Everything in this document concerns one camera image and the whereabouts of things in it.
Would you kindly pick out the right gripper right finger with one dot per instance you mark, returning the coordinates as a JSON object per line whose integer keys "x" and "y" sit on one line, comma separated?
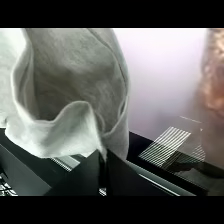
{"x": 128, "y": 181}

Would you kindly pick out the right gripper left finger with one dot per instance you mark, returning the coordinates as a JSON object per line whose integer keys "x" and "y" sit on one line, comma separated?
{"x": 81, "y": 178}

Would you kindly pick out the grey garment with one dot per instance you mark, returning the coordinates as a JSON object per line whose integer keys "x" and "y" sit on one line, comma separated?
{"x": 73, "y": 76}

